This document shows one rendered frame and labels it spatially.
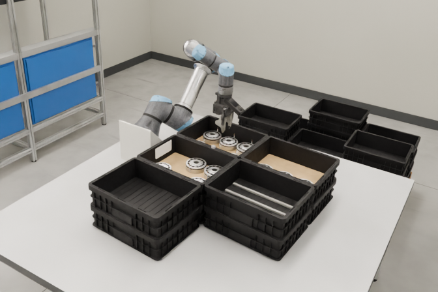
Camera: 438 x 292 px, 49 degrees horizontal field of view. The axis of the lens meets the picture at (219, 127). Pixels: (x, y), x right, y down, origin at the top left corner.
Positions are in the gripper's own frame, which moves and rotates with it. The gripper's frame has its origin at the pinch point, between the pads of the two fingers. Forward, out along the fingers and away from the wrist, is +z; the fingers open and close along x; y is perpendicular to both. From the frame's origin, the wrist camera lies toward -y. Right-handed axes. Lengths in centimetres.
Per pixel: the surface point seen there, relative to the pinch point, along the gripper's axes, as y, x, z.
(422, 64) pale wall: -43, -287, 31
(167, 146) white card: 19.0, 26.6, 5.3
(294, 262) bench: -64, 44, 25
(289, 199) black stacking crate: -49, 22, 12
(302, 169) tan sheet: -42.3, -6.0, 11.9
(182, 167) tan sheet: 6.6, 30.1, 11.8
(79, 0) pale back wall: 283, -152, -1
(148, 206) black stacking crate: -1, 65, 12
